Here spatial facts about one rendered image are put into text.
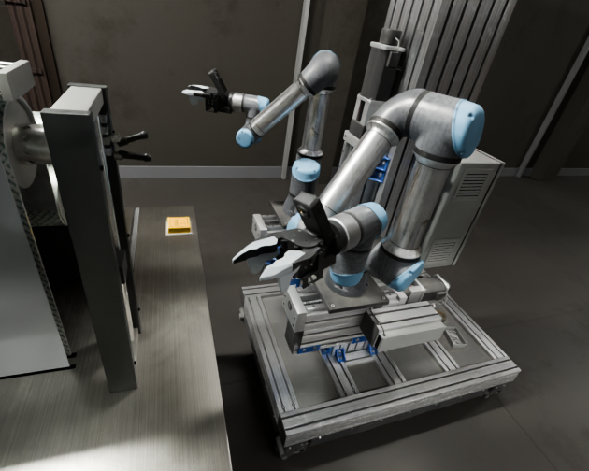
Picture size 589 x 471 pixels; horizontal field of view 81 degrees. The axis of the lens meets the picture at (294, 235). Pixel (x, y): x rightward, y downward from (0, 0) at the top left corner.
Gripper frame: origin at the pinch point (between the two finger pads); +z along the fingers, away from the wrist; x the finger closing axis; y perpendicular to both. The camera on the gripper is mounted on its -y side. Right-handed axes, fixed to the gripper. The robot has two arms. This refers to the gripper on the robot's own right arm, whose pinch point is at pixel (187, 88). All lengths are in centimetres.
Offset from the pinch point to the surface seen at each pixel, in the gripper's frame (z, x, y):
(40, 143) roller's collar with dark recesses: -18, -102, -25
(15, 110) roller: -12, -98, -28
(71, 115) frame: -31, -110, -36
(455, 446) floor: -147, -76, 115
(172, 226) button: -17, -63, 23
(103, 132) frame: -27, -100, -28
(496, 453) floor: -167, -75, 115
